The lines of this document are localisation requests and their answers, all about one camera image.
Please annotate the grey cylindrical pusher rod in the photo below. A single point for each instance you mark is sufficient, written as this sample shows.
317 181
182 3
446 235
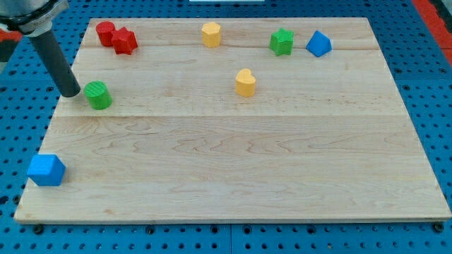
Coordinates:
55 62

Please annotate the green star block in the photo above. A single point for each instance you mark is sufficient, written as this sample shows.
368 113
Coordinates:
281 42

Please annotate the red star block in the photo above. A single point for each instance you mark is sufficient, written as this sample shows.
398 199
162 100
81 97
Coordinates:
124 41

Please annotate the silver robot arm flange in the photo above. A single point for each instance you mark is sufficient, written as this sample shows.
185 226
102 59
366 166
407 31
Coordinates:
30 17

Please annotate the blue cube block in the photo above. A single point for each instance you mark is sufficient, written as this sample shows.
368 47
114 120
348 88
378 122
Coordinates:
46 170

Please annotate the light wooden board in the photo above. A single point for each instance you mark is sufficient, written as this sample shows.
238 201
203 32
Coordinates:
323 140

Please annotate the yellow heart block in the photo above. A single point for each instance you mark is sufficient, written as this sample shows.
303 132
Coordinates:
245 83

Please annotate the green cylinder block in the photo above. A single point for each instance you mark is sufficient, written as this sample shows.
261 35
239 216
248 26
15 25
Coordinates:
97 95

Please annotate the blue triangle block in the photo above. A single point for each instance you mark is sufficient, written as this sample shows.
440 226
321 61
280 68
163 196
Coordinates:
319 44

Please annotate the yellow hexagon block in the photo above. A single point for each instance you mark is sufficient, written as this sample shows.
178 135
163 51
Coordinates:
211 34

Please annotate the red cylinder block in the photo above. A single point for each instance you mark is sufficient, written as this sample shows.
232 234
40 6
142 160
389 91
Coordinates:
104 32

